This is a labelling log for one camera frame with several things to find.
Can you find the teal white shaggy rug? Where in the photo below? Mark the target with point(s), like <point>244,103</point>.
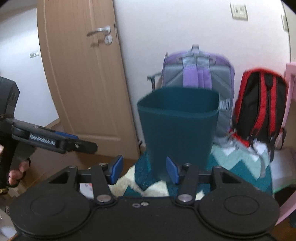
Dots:
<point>252,165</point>

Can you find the beige wall socket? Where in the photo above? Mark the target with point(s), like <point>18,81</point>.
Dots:
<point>239,12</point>

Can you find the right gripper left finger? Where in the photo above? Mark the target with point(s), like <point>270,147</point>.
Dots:
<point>114,169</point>

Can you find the person's left hand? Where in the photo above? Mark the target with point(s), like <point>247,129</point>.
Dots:
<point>15,162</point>

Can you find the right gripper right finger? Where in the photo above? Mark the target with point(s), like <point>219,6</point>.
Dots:
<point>172,170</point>

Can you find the beige wooden door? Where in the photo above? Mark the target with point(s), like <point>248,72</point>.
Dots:
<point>85,76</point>

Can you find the purple grey backpack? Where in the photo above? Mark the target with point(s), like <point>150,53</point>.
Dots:
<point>195,68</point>

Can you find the silver door handle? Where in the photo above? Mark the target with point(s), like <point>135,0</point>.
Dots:
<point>106,31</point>

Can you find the red black backpack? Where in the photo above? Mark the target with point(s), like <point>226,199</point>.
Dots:
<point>260,108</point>

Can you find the teal plastic trash bin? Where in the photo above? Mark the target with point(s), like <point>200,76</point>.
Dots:
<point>178,123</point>

